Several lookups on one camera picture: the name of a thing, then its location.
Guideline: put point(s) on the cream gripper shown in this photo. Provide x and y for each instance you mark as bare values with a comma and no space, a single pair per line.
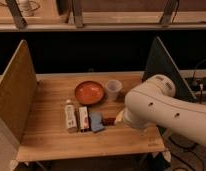
119,118

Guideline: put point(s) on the translucent white cup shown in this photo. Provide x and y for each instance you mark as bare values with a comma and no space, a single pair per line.
113,88

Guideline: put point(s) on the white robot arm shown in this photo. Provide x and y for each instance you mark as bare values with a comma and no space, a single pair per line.
154,101

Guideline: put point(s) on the orange ceramic bowl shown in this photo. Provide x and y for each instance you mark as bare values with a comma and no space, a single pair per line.
89,92

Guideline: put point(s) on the blue sponge block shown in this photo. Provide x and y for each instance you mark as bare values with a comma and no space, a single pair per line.
96,122

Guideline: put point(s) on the white and pink box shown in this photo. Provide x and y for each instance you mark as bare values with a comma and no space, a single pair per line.
84,118

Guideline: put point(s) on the white squeeze tube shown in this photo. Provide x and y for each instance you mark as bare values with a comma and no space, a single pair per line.
70,117

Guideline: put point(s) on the right dark side panel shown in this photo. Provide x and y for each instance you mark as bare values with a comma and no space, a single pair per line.
160,62

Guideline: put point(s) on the left wooden side panel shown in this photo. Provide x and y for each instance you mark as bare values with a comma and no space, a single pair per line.
17,88

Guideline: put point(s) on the wooden back shelf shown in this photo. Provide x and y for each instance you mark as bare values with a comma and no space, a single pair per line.
104,15

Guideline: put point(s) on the white container on shelf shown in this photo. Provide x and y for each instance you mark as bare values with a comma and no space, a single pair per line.
26,8

